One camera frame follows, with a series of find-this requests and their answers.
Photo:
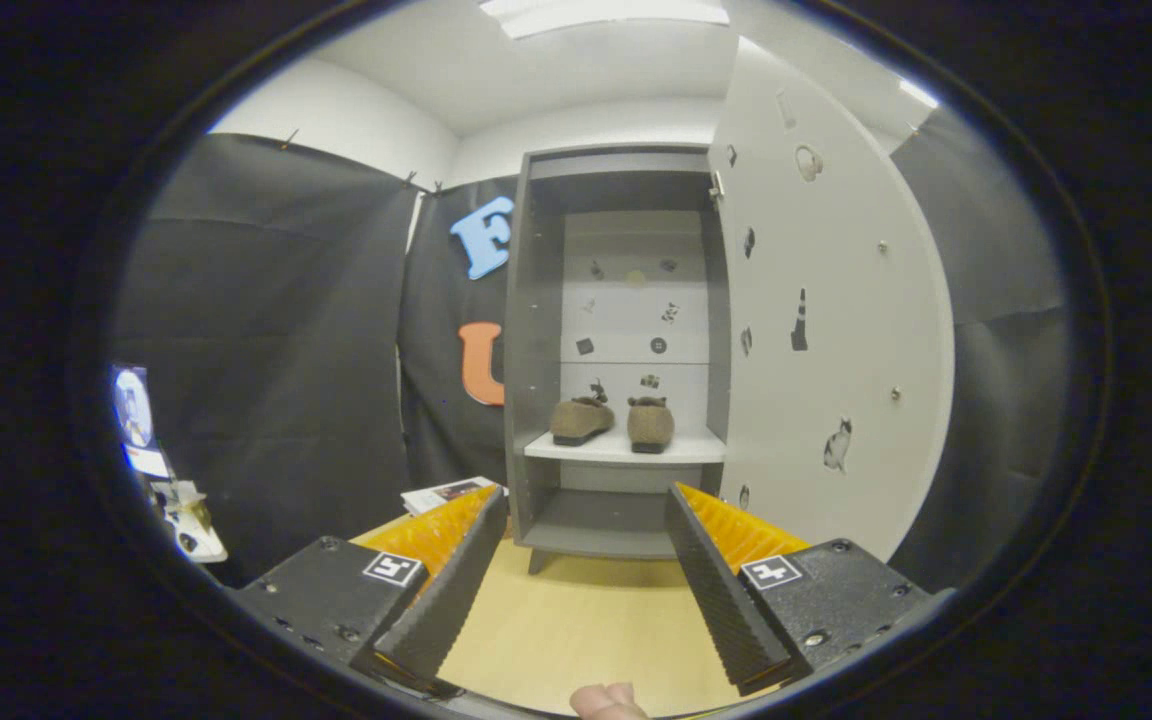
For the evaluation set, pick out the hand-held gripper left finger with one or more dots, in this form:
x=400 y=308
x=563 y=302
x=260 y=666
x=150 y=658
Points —
x=456 y=600

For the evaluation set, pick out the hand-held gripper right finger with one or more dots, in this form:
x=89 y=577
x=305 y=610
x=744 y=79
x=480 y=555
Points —
x=721 y=600

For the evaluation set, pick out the brown fuzzy shoe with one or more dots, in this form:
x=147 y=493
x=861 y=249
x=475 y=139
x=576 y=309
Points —
x=581 y=420
x=651 y=425

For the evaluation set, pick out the grey shoe cabinet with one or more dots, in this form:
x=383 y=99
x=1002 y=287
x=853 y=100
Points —
x=539 y=330

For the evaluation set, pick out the beige shoe cabinet door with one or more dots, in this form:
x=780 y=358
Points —
x=836 y=300

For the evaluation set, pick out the white book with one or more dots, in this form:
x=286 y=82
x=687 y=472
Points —
x=436 y=495

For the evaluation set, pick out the white equipment pile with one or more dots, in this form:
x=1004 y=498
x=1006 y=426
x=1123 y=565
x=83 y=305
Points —
x=191 y=520

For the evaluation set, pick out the black backdrop cloth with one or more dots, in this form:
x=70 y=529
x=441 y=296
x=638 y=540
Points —
x=276 y=350

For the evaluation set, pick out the small ceiling light panel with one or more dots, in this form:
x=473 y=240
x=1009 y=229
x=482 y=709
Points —
x=919 y=93

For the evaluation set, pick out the long ceiling light panel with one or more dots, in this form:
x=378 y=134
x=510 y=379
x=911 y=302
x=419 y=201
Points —
x=616 y=12

